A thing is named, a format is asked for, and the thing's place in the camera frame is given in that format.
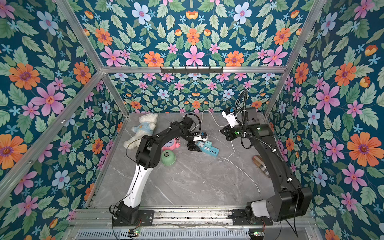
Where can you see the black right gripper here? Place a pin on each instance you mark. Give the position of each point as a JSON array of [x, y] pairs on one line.
[[226, 132]]

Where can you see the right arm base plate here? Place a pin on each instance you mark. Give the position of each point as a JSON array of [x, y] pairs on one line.
[[244, 218]]

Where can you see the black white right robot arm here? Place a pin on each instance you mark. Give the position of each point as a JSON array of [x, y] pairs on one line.
[[291, 199]]

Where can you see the teal usb charger plug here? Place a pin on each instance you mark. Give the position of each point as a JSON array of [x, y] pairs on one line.
[[205, 145]]

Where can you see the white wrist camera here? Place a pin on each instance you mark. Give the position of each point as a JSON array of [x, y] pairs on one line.
[[200, 137], [230, 116]]

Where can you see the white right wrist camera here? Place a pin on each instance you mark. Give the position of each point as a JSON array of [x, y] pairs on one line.
[[230, 116]]

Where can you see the green round meat grinder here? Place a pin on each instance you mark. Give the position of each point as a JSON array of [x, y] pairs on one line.
[[168, 158]]

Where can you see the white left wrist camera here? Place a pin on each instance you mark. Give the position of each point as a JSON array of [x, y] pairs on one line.
[[200, 137]]

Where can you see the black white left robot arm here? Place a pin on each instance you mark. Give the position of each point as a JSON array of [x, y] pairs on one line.
[[148, 156]]

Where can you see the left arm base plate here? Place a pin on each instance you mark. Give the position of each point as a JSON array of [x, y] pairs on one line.
[[143, 218]]

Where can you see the plaid glasses case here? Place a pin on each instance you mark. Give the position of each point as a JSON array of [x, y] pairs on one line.
[[257, 160]]

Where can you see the white teddy bear blue shirt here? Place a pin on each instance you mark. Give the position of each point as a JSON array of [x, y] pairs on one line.
[[145, 128]]

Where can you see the pink alarm clock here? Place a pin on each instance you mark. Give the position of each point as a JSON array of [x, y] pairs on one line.
[[171, 145]]

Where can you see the teal power strip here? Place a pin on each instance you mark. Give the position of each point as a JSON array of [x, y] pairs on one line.
[[213, 151]]

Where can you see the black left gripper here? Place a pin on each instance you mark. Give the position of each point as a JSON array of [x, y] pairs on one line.
[[193, 148]]

